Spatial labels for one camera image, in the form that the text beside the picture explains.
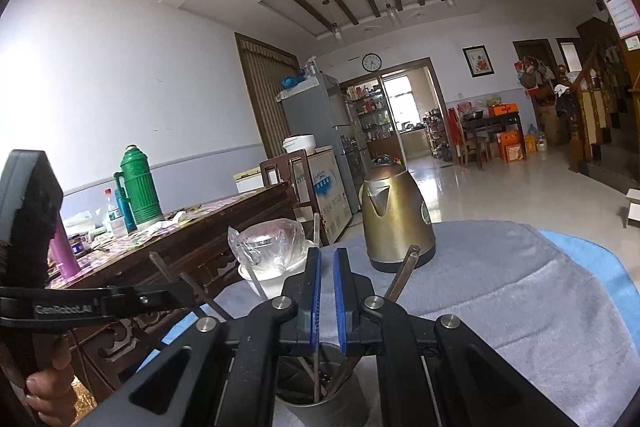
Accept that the glass display shelf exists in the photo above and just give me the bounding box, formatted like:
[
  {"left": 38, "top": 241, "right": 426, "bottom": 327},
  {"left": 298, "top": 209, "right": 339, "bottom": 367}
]
[{"left": 342, "top": 83, "right": 396, "bottom": 142}]

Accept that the brown slatted wooden door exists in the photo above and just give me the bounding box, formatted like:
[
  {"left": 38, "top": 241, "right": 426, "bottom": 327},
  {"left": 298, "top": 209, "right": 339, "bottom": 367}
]
[{"left": 235, "top": 33, "right": 301, "bottom": 160}]

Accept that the single dark metal chopstick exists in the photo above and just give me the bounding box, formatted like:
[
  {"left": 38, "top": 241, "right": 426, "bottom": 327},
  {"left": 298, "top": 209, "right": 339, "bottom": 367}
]
[{"left": 148, "top": 251, "right": 235, "bottom": 323}]

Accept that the blue bottle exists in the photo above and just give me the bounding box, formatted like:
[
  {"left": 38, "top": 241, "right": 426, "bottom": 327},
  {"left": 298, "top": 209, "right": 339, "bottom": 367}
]
[{"left": 115, "top": 188, "right": 137, "bottom": 233}]

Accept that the white bowl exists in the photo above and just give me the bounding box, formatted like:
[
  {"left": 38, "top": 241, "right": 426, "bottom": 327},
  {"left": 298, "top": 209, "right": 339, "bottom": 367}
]
[{"left": 238, "top": 247, "right": 313, "bottom": 300}]

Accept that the white step stool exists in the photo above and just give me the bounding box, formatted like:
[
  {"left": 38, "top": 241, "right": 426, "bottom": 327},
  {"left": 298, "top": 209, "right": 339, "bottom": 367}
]
[{"left": 620, "top": 188, "right": 640, "bottom": 229}]

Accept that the dark wooden side table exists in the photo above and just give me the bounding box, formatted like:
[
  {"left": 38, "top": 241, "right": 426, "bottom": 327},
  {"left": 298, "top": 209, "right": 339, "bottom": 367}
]
[{"left": 460, "top": 113, "right": 523, "bottom": 170}]

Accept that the grey metal chopstick holder cup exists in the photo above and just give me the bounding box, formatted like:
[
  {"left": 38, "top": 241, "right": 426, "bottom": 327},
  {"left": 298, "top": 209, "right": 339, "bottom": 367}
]
[{"left": 274, "top": 342, "right": 372, "bottom": 427}]

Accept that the clear plastic bag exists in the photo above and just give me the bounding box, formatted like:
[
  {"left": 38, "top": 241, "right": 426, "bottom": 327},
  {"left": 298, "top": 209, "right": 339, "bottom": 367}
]
[{"left": 228, "top": 218, "right": 307, "bottom": 270}]

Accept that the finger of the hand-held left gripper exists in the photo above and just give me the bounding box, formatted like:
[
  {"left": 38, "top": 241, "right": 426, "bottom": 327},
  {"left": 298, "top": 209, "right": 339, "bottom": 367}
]
[{"left": 115, "top": 284, "right": 194, "bottom": 316}]

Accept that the clear water jug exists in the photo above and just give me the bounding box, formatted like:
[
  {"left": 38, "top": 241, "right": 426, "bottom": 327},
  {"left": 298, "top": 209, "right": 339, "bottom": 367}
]
[{"left": 527, "top": 124, "right": 548, "bottom": 152}]

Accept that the grey refrigerator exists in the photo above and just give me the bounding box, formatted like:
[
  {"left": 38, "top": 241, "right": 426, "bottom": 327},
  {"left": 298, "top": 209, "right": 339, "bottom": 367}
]
[{"left": 277, "top": 73, "right": 361, "bottom": 215}]

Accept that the carved dark wooden sideboard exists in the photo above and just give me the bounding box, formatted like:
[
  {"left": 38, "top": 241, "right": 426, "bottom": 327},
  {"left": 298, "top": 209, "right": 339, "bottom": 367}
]
[{"left": 47, "top": 181, "right": 296, "bottom": 408}]

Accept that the person's left hand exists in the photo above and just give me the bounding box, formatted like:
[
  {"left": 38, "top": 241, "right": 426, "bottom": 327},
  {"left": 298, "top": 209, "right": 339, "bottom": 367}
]
[{"left": 25, "top": 336, "right": 77, "bottom": 427}]

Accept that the tall orange box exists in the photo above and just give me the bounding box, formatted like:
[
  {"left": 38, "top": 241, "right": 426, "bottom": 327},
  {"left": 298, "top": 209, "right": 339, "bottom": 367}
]
[{"left": 498, "top": 130, "right": 526, "bottom": 162}]

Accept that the grey tablecloth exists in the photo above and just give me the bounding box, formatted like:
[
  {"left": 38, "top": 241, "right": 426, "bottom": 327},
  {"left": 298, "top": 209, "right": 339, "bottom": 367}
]
[{"left": 135, "top": 219, "right": 640, "bottom": 427}]

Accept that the dark wooden chair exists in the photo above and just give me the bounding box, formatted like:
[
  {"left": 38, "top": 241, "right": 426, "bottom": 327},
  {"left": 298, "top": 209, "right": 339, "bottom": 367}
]
[{"left": 260, "top": 149, "right": 326, "bottom": 248}]

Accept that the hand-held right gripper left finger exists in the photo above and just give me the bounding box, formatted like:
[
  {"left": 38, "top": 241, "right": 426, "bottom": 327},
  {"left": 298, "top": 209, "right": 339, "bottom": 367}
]
[{"left": 75, "top": 247, "right": 323, "bottom": 427}]

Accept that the bronze electric kettle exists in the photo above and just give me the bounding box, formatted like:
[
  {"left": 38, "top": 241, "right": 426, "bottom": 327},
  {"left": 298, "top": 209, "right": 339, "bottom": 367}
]
[{"left": 359, "top": 155, "right": 436, "bottom": 273}]

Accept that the dark wooden door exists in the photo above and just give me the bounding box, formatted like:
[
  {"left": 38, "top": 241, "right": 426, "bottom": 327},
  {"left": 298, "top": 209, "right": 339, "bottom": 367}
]
[{"left": 513, "top": 38, "right": 557, "bottom": 148}]

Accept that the colourful patterned mat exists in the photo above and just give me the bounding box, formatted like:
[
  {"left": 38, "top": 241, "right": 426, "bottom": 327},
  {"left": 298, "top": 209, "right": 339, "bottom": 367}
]
[{"left": 50, "top": 199, "right": 273, "bottom": 283}]

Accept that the green thermos flask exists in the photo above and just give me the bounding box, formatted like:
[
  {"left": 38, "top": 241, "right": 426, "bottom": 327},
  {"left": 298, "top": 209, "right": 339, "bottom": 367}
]
[{"left": 114, "top": 145, "right": 165, "bottom": 228}]

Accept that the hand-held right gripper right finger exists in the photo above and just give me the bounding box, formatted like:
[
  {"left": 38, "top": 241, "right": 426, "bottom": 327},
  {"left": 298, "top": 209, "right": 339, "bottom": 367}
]
[{"left": 332, "top": 248, "right": 581, "bottom": 427}]

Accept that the clear plastic water bottle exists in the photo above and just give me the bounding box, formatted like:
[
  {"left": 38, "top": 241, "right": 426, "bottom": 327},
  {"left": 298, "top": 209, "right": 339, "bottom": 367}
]
[{"left": 103, "top": 188, "right": 127, "bottom": 239}]

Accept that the white rice cooker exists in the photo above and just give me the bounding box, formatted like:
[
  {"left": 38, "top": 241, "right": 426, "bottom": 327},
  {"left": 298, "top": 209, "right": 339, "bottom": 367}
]
[{"left": 282, "top": 134, "right": 317, "bottom": 154}]

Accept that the framed wall picture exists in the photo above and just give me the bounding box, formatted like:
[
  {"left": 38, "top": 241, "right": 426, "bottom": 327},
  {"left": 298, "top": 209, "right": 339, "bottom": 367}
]
[{"left": 462, "top": 45, "right": 495, "bottom": 78}]

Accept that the wooden stair railing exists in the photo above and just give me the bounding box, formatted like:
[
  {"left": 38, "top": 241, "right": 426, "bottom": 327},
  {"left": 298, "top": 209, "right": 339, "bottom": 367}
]
[{"left": 555, "top": 14, "right": 640, "bottom": 172}]

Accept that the purple thermos bottle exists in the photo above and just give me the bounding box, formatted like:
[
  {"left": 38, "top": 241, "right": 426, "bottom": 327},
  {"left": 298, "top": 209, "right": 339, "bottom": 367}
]
[{"left": 47, "top": 222, "right": 81, "bottom": 280}]

